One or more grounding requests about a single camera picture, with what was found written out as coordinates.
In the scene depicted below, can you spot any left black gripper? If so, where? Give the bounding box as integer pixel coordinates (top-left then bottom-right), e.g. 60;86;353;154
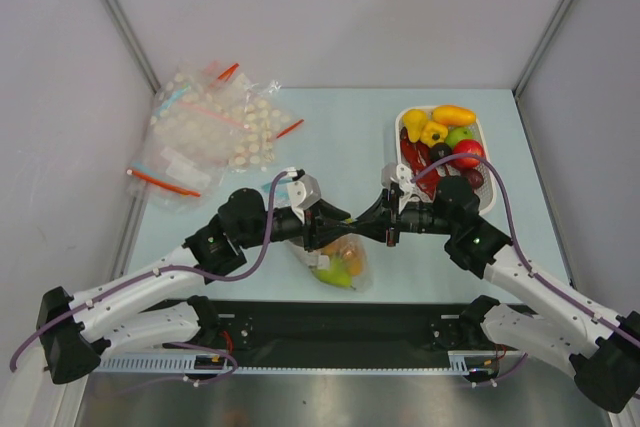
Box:
238;200;354;253

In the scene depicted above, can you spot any orange toy fruit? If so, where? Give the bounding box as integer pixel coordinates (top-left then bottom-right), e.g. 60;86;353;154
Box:
322;236;366;276

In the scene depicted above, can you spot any clear blue-zipper bag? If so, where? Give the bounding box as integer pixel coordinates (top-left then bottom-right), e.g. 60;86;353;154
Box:
262;181;376;293

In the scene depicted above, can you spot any green pear toy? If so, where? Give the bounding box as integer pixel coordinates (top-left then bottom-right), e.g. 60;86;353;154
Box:
314;269;354;289

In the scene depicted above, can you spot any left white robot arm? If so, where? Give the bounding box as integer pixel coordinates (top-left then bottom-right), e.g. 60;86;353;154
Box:
37;182;351;385

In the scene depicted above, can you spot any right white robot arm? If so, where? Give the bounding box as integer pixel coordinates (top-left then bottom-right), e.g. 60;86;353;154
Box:
352;177;639;413

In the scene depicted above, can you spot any pile of spare zip bags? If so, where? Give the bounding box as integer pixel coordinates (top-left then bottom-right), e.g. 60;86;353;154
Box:
126;62;304;211

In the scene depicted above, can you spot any red chili toy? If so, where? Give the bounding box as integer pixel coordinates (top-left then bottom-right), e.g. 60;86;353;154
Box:
400;139;446;200

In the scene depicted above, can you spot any dark purple plum toy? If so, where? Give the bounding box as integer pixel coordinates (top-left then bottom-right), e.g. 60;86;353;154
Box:
429;142;452;163

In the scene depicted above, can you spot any white perforated basket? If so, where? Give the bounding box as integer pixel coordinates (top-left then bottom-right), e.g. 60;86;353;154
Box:
395;106;496;214

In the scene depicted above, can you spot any yellow bell pepper toy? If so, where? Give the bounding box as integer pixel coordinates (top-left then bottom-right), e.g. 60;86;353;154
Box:
420;120;449;148

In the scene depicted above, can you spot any dark red passionfruit toy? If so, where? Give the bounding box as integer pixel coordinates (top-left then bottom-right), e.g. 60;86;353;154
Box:
462;169;485;190

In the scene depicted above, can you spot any yellow pear toy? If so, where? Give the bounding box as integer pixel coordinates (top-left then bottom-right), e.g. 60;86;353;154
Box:
402;109;429;143

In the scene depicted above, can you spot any red apple toy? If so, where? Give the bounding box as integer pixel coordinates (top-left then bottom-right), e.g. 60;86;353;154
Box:
453;139;485;171

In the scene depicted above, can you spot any green apple toy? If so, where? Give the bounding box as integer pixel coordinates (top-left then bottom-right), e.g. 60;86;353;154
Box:
445;126;475;149

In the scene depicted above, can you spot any yellow mango toy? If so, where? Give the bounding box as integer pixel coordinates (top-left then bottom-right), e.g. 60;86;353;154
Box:
431;104;477;127

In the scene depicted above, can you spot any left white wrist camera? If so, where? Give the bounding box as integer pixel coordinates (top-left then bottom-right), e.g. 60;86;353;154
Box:
286;168;321;222

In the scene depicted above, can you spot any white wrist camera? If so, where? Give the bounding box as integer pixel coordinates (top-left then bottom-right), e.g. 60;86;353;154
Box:
286;168;321;222
381;163;415;196

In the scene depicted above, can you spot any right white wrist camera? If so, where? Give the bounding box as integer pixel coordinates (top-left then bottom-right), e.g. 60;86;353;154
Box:
381;163;415;196

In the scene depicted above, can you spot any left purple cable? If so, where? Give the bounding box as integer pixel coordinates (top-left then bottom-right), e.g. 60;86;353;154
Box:
10;169;301;373

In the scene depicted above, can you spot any purple cable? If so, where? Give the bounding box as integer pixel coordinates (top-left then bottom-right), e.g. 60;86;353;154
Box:
10;169;301;373
409;152;640;343

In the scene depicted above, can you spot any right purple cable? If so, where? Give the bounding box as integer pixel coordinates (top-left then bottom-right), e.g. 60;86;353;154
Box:
409;152;640;343

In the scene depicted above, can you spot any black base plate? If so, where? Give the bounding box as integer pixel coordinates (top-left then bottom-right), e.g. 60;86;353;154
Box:
134;296;506;369

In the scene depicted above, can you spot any grey slotted cable duct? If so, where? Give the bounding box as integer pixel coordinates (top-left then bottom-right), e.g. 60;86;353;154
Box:
97;350;501;376

